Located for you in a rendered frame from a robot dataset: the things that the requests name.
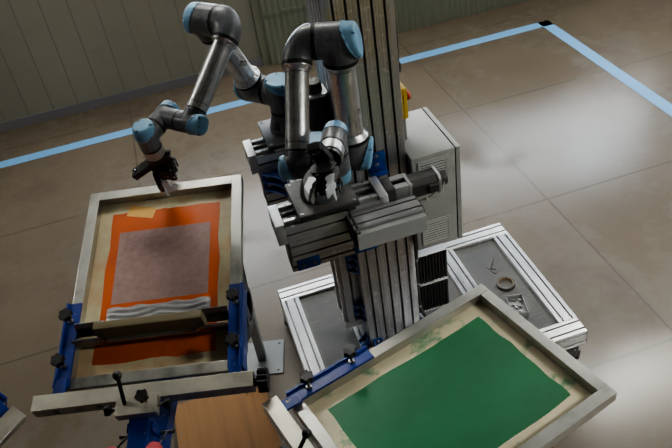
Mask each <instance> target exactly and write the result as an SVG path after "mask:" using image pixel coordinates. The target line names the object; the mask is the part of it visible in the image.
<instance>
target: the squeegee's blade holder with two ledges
mask: <svg viewBox="0 0 672 448"><path fill-rule="evenodd" d="M197 332H198V329H197V328H189V329H181V330H172V331H164V332H155V333H146V334H138V335H129V336H121V337H112V338H108V342H109V343H112V342H120V341H129V340H138V339H146V338H155V337H163V336H172V335H180V334H189V333H197Z"/></svg>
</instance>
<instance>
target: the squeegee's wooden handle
mask: <svg viewBox="0 0 672 448"><path fill-rule="evenodd" d="M203 324H207V318H206V317H205V315H204V313H203V311H202V310H195V311H186V312H178V313H169V314H161V315H152V316H144V317H135V318H127V319H119V320H110V321H102V322H94V323H93V328H92V330H93V332H94V333H95V334H96V335H97V337H102V338H103V339H104V340H107V339H108V338H112V337H121V336H129V335H138V334H146V333H155V332H164V331H172V330H181V329H189V328H197V326H198V325H203Z"/></svg>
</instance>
